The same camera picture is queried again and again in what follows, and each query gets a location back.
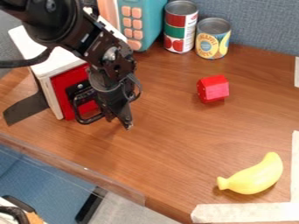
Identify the red block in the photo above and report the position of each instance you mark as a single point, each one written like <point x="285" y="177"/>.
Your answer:
<point x="213" y="89"/>

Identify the teal toy microwave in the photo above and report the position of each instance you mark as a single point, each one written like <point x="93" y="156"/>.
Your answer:
<point x="146" y="20"/>

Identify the yellow can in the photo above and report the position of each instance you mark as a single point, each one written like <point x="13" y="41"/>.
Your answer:
<point x="212" y="39"/>

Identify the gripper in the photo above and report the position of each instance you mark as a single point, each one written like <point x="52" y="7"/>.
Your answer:
<point x="111" y="84"/>

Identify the yellow toy banana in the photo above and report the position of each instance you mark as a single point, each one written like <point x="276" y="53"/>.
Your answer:
<point x="257" y="176"/>

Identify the red and green can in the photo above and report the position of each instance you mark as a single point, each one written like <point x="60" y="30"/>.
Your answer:
<point x="180" y="27"/>

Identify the black tape strip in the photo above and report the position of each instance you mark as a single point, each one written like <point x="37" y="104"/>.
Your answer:
<point x="25" y="106"/>

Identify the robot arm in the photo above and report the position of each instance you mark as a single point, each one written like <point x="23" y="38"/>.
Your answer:
<point x="62" y="23"/>

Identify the drawer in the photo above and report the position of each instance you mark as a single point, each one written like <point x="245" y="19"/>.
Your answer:
<point x="64" y="84"/>

